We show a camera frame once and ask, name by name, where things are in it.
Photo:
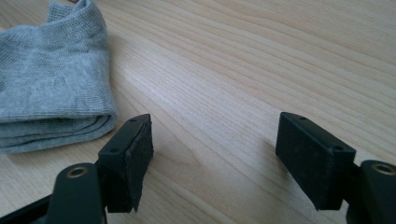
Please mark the grey sock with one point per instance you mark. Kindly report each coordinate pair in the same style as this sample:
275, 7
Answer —
53, 81

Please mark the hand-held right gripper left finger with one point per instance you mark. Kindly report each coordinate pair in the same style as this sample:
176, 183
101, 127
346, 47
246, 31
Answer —
130, 161

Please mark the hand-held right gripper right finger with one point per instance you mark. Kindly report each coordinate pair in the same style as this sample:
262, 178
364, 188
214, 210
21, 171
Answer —
311, 165

